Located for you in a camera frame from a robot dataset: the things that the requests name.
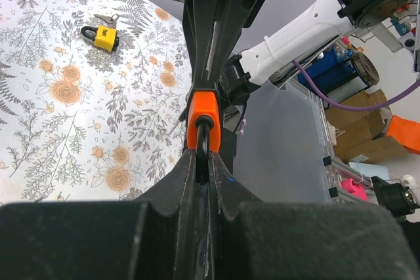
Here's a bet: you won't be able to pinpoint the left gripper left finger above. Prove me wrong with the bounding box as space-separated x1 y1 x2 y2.
1 150 197 279

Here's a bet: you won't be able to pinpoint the orange padlock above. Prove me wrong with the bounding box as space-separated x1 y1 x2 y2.
186 89 222 185

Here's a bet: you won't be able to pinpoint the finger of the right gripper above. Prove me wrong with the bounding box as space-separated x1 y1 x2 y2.
182 0 226 89
209 0 259 80

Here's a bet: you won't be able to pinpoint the cardboard boxes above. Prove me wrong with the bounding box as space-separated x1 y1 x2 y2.
325 107 410 164

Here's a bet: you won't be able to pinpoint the orange paper bag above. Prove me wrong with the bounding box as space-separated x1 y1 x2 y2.
386 115 420 155

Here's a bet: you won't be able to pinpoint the yellow padlock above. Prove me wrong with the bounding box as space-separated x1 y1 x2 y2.
81 26 119 52

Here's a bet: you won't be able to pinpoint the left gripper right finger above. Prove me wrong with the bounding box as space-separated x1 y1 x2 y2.
210 155 419 279

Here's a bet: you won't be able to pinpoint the floral table mat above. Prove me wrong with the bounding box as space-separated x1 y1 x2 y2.
1 0 191 204

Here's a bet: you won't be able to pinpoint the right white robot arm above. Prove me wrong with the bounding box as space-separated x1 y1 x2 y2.
182 0 407 92

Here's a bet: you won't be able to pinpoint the silver key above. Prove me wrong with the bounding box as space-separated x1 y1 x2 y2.
94 14 119 29

